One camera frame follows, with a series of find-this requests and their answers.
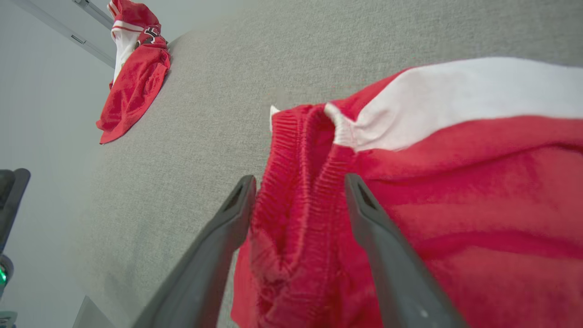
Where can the red number 23 jersey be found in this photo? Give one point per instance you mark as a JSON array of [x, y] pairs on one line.
[[136, 86]]

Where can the grey fabric sofa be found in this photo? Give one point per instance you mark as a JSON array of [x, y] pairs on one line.
[[205, 114]]

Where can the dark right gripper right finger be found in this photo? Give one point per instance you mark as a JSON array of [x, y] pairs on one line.
[[391, 269]]

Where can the grey wall rail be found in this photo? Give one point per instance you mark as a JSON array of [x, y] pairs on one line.
[[68, 34]]

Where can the red shorts with white stripe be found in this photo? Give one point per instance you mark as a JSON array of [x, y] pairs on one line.
[[478, 205]]

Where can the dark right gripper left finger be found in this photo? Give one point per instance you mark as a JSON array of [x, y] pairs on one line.
[[214, 259]]

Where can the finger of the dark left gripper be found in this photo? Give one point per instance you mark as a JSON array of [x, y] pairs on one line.
[[5, 182], [20, 187]]

